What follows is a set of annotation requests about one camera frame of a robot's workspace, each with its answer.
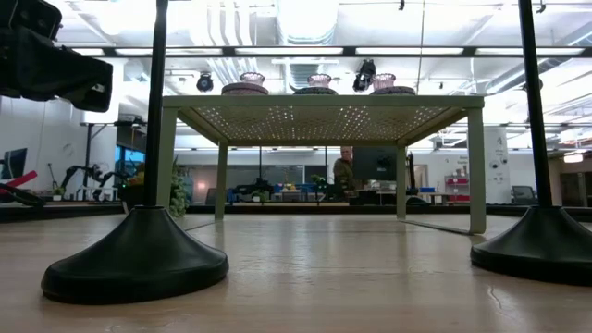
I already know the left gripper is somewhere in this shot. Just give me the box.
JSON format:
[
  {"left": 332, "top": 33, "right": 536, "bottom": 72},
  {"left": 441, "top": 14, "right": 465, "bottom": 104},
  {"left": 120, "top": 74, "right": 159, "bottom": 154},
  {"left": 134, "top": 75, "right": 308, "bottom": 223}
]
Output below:
[{"left": 0, "top": 27, "right": 114, "bottom": 112}]

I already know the tall black metal candlestick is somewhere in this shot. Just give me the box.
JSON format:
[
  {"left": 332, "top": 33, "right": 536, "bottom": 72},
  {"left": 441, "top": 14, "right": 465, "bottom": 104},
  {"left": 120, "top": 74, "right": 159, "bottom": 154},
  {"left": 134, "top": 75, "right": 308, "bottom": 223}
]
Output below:
[
  {"left": 40, "top": 0, "right": 230, "bottom": 305},
  {"left": 470, "top": 0, "right": 592, "bottom": 287}
]

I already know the dark saucer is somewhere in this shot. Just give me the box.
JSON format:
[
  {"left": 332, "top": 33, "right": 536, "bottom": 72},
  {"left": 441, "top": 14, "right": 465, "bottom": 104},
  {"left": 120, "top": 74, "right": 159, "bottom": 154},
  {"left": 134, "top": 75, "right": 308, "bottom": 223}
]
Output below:
[{"left": 292, "top": 86, "right": 339, "bottom": 96}]

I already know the black computer monitor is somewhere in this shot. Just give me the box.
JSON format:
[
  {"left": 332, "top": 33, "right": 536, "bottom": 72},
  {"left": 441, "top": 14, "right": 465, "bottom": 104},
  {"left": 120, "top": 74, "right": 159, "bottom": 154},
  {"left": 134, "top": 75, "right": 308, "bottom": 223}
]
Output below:
[
  {"left": 351, "top": 146, "right": 399, "bottom": 181},
  {"left": 0, "top": 147, "right": 28, "bottom": 181}
]

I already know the red bar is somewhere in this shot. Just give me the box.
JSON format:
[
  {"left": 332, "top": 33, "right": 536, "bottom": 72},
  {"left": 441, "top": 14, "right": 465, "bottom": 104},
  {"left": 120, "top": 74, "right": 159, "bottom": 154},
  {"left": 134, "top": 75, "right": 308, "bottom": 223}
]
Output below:
[{"left": 0, "top": 169, "right": 39, "bottom": 190}]

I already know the potted green succulent plant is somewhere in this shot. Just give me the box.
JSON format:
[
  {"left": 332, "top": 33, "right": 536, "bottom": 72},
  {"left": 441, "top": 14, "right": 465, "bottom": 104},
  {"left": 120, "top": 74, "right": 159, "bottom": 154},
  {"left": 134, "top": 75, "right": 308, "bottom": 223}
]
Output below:
[{"left": 120, "top": 159, "right": 191, "bottom": 218}]

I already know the green perforated metal shelf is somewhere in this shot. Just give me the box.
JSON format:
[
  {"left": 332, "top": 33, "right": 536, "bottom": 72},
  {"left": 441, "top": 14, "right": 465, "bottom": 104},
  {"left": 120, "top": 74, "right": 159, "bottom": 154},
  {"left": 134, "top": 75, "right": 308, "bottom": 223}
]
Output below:
[{"left": 155, "top": 94, "right": 487, "bottom": 235}]

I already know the person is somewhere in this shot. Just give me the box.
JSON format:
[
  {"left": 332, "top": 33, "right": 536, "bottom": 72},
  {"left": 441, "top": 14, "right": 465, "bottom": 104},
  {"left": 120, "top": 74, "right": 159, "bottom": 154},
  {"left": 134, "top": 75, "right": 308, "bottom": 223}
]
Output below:
[{"left": 332, "top": 146, "right": 358, "bottom": 200}]

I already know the red storage shelf unit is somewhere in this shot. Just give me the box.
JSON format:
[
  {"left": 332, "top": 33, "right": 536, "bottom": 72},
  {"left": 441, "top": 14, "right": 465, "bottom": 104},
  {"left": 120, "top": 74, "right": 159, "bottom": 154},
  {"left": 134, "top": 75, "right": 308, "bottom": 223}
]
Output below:
[{"left": 444, "top": 174, "right": 471, "bottom": 204}]

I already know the grey office chair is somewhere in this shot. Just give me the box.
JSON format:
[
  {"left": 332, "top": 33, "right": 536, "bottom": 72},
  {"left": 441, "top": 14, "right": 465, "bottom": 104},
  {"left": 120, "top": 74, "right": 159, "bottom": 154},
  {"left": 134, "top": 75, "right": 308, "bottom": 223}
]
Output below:
[{"left": 511, "top": 184, "right": 537, "bottom": 205}]

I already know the black aluminium table frame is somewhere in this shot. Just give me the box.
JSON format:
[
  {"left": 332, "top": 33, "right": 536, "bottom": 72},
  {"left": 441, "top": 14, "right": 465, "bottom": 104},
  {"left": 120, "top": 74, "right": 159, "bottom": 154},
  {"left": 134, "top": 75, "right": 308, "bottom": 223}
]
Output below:
[{"left": 0, "top": 201, "right": 592, "bottom": 224}]

